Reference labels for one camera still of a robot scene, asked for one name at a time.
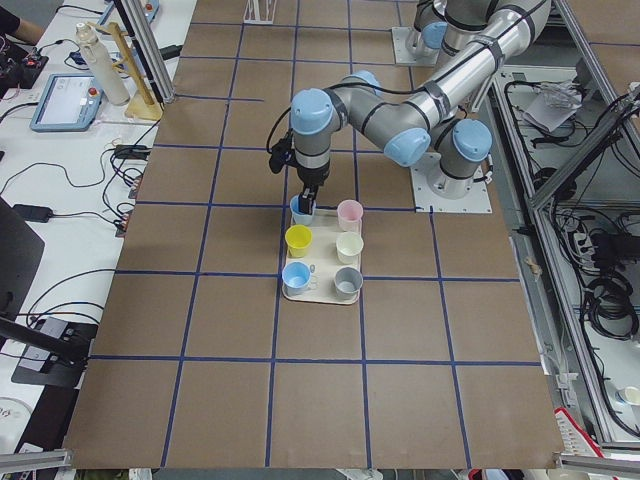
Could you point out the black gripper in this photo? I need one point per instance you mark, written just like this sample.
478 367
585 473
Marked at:
311 176

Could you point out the cream white cup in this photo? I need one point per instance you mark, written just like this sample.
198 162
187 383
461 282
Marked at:
349 246

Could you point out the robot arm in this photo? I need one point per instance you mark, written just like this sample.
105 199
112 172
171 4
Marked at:
484 35
429 29

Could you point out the light blue cup far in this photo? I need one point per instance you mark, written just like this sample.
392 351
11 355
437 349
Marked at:
297 216

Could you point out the light blue cup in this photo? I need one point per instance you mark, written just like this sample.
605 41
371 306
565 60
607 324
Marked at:
296 278
297 216

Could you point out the yellow cup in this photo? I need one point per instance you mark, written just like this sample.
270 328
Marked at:
298 239

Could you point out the pink cup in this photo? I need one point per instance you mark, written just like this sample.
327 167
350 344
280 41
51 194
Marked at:
350 213

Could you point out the light blue cup near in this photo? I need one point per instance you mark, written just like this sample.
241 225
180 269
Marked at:
296 278

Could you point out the grey cup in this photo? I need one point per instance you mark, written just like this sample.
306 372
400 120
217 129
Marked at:
348 282

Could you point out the white cup rack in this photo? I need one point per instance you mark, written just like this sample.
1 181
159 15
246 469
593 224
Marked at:
260 12

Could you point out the cream plastic tray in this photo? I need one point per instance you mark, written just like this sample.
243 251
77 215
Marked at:
323 261

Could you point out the wooden mug tree stand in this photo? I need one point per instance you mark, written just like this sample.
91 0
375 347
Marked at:
143 104

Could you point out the beige water bottle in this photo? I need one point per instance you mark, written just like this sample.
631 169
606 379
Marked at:
99 62

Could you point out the blue teach pendant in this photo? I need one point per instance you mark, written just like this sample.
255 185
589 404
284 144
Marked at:
69 103

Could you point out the black power adapter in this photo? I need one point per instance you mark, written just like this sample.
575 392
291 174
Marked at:
34 213

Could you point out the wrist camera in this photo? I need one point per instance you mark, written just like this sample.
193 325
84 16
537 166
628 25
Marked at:
282 154

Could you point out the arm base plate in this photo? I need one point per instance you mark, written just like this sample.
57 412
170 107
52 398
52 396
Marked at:
403 56
434 191

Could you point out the aluminium frame post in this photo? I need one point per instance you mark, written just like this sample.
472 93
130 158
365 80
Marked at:
135 22

